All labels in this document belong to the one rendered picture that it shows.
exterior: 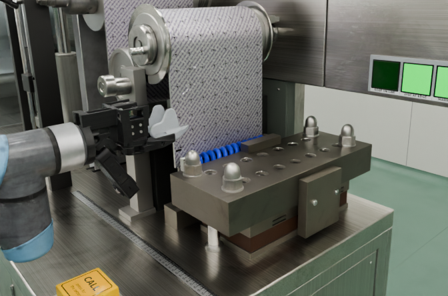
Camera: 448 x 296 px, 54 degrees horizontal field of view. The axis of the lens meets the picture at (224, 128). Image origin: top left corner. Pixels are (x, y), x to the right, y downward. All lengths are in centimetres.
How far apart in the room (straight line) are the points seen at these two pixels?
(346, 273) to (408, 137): 274
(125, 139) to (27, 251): 22
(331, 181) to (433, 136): 270
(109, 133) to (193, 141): 19
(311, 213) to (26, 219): 47
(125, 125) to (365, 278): 58
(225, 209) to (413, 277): 183
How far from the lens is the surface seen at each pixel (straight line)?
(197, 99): 84
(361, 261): 95
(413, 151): 360
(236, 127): 92
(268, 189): 73
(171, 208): 87
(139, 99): 86
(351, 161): 91
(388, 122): 364
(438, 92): 83
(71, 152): 70
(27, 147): 68
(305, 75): 99
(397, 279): 240
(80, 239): 90
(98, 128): 73
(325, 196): 83
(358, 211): 96
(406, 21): 86
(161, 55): 80
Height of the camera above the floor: 133
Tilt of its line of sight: 16 degrees down
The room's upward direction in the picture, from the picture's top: 1 degrees counter-clockwise
